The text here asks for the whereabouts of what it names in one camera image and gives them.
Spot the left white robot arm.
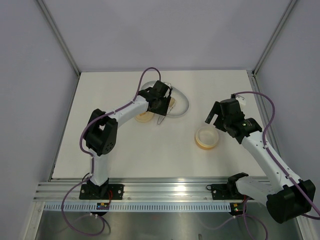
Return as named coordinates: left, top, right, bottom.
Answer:
left=80, top=95, right=171, bottom=199

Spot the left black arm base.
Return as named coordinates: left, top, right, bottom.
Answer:
left=79, top=183, right=124, bottom=200

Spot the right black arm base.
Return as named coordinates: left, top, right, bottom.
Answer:
left=206, top=183, right=248, bottom=201

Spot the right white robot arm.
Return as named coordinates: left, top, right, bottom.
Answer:
left=205, top=98, right=316, bottom=224

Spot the cream lunch box lid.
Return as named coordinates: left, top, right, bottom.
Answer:
left=134, top=111, right=154, bottom=123

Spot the round cream lunch box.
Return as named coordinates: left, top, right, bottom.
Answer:
left=194, top=125, right=219, bottom=150

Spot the round beige cookie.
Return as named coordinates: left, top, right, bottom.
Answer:
left=169, top=97, right=176, bottom=108

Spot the white oval plate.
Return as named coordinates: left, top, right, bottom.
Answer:
left=138, top=85, right=190, bottom=118

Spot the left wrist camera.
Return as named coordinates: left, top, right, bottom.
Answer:
left=141, top=80, right=173, bottom=98

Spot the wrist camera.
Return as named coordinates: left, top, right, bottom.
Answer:
left=141, top=80, right=173, bottom=98
left=231, top=93, right=247, bottom=107

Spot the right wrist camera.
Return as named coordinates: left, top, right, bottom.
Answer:
left=231, top=93, right=247, bottom=107

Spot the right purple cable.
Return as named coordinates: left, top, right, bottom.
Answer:
left=199, top=91, right=320, bottom=240

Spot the purple cable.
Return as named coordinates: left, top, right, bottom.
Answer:
left=60, top=66, right=162, bottom=237
left=199, top=91, right=320, bottom=240

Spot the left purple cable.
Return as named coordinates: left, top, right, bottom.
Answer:
left=60, top=66, right=162, bottom=237

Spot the right aluminium frame post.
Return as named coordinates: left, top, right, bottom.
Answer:
left=252, top=0, right=299, bottom=77

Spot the aluminium frame post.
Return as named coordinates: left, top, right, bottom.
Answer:
left=252, top=0, right=299, bottom=77
left=34, top=0, right=81, bottom=79

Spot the white slotted cable duct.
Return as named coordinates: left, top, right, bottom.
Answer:
left=44, top=202, right=231, bottom=213

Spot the aluminium front rail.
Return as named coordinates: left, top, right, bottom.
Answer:
left=33, top=177, right=227, bottom=202

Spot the left aluminium frame post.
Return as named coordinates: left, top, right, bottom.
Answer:
left=34, top=0, right=81, bottom=79

